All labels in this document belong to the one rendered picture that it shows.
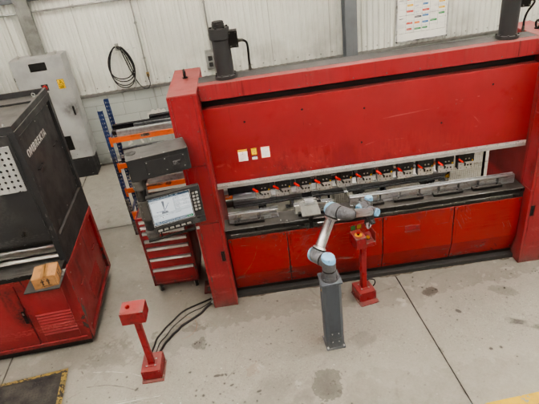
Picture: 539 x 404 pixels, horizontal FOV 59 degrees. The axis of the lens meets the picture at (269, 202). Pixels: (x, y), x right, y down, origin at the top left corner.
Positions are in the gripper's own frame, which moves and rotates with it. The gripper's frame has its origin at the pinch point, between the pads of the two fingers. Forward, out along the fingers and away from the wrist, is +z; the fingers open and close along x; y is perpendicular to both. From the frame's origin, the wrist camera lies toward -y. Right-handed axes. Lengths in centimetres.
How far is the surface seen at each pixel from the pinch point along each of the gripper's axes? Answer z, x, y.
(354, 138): -74, -5, 42
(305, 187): -28, 43, 49
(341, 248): 40, 17, 26
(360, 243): 10.2, 11.0, -6.0
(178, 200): -65, 165, 23
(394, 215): 8.8, -37.1, 18.5
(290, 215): 1, 61, 50
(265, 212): -6, 85, 56
